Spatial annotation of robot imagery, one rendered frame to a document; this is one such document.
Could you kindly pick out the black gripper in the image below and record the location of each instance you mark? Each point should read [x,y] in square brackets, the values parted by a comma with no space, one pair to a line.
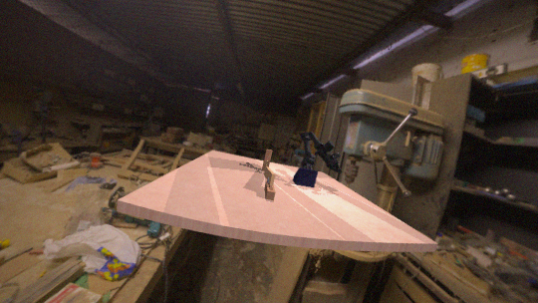
[331,163]

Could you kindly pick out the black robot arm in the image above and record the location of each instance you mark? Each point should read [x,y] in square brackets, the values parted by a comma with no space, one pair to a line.
[322,150]

